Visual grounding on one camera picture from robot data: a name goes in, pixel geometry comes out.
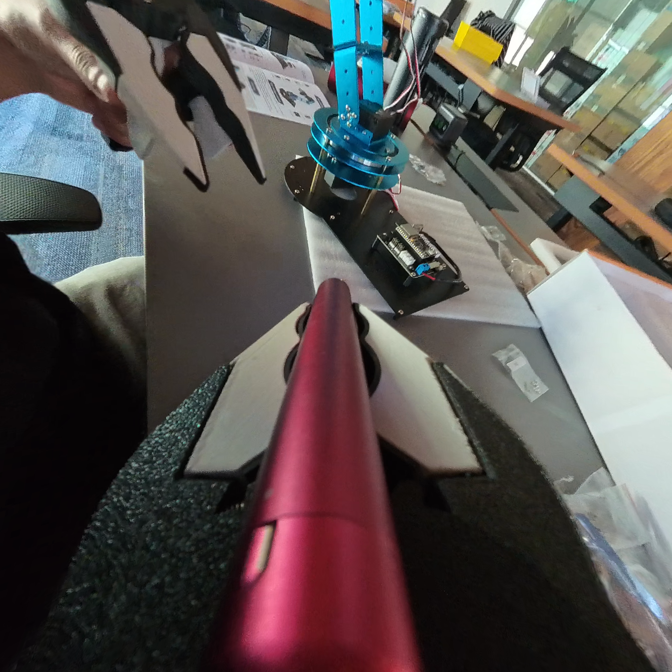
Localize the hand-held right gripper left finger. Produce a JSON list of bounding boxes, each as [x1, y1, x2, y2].
[[183, 302, 313, 481]]

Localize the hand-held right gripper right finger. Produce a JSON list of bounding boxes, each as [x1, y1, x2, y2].
[[351, 302, 484, 473]]

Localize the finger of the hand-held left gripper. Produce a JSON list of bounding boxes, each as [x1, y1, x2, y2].
[[85, 1, 211, 192], [163, 29, 268, 186]]

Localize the red electric screwdriver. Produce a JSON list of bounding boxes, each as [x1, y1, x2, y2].
[[207, 278, 423, 672]]

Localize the blue toy robot arm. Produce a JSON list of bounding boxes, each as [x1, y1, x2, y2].
[[283, 0, 470, 319]]

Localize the wooden office desk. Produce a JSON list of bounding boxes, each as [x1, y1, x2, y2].
[[546, 144, 672, 284], [388, 10, 581, 169]]

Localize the person's left hand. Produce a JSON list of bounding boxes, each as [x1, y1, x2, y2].
[[0, 0, 132, 150]]

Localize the printed instruction booklet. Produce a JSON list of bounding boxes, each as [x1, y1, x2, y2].
[[218, 34, 331, 127]]

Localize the small clear screw bag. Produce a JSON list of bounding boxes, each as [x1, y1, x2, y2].
[[492, 344, 549, 402]]

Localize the white foam sheet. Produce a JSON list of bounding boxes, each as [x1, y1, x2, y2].
[[303, 186, 541, 329]]

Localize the black chair armrest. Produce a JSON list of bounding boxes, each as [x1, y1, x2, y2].
[[0, 173, 102, 234]]

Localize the person's beige pants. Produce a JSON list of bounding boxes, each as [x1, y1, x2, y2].
[[55, 256, 148, 421]]

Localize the crumpled clear plastic bag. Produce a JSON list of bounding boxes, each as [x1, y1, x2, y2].
[[475, 223, 547, 295], [407, 152, 447, 184]]

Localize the person's black top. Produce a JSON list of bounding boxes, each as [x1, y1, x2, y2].
[[0, 233, 148, 672]]

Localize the black cylinder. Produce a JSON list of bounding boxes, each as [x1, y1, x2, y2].
[[386, 8, 447, 127]]

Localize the white box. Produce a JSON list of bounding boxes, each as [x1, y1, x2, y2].
[[526, 239, 672, 526]]

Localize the clear bag white label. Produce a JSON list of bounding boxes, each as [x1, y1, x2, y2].
[[556, 464, 672, 578]]

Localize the small black device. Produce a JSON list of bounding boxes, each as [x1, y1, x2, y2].
[[429, 102, 469, 150]]

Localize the black flat panel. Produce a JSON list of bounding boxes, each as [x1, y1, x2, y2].
[[446, 147, 518, 213]]

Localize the yellow box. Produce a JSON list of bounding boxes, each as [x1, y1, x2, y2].
[[453, 21, 505, 65]]

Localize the black power cable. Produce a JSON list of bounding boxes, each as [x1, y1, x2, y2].
[[428, 247, 465, 287]]

